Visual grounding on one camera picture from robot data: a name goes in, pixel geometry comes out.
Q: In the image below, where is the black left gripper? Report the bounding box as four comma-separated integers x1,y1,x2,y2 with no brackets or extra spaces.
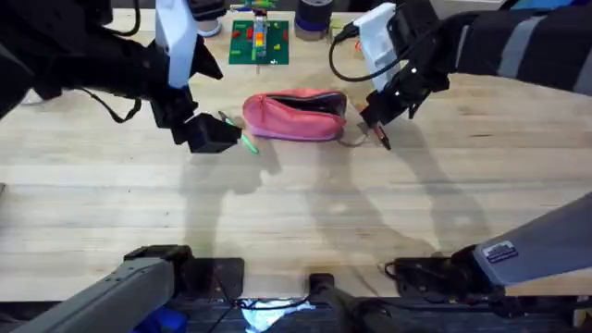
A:
148,85,243,154

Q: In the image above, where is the dark red pen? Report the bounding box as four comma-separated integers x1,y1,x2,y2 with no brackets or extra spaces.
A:
359,104,393,152

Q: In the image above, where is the green pen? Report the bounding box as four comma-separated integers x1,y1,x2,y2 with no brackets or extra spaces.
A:
216,110,260,155

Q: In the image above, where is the pink soft zip bag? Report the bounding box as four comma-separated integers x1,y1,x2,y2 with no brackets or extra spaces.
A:
241,88,372,149

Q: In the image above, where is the green board with toy blocks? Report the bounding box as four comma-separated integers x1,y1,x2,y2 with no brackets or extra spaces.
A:
228,7,290,67

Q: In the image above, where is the white tape roll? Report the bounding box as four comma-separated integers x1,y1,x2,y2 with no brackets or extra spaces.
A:
195,18,225,39

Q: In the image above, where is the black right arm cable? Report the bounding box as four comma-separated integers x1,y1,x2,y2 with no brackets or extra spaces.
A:
327,21,413,84

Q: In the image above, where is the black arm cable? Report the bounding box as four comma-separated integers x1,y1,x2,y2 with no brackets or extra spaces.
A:
77,86,143,125
327,21,413,84

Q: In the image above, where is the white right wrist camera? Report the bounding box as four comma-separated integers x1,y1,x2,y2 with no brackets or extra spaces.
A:
352,2,404,92

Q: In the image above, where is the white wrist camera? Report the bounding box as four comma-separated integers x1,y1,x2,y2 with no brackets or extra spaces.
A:
154,0,201,90
352,2,404,92

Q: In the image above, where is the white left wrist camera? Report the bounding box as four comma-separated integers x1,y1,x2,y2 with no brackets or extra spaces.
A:
154,0,201,90

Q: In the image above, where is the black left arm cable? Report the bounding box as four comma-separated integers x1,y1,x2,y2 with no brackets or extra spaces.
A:
77,86,143,125

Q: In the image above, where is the black centre post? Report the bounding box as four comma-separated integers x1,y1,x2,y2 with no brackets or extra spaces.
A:
307,272,399,333

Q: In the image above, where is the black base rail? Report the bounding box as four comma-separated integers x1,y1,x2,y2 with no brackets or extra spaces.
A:
0,295,592,333

